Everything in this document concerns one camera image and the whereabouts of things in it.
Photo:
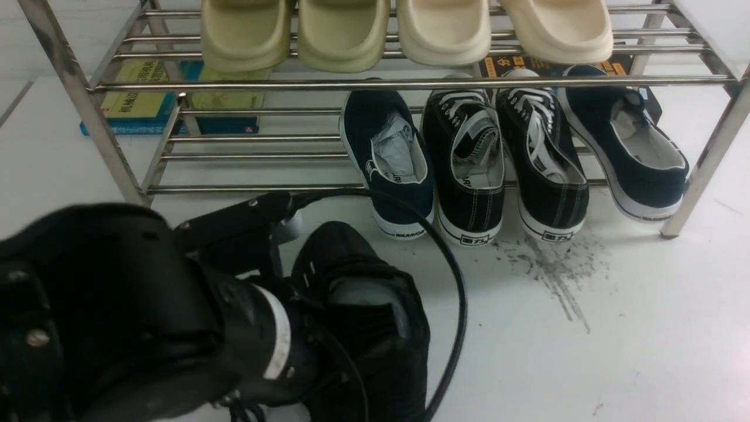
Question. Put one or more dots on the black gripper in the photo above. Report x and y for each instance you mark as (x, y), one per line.
(267, 339)

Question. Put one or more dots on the black knit sneaker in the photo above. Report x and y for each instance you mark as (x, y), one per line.
(376, 313)

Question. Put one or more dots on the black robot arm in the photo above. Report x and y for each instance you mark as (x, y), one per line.
(109, 314)

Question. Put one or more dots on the navy slip-on canvas shoe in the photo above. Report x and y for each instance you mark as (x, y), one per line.
(377, 129)

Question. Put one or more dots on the black lace-up canvas shoe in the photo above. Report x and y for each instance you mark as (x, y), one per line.
(553, 191)
(465, 146)

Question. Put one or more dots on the stainless steel shoe rack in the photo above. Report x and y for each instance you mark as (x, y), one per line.
(670, 52)

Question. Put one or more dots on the yellow and blue book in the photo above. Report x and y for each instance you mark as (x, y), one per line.
(147, 113)

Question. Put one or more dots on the olive foam slipper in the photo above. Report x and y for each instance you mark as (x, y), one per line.
(344, 37)
(239, 36)

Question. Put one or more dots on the cream foam slipper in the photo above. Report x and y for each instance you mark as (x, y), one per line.
(444, 33)
(564, 32)

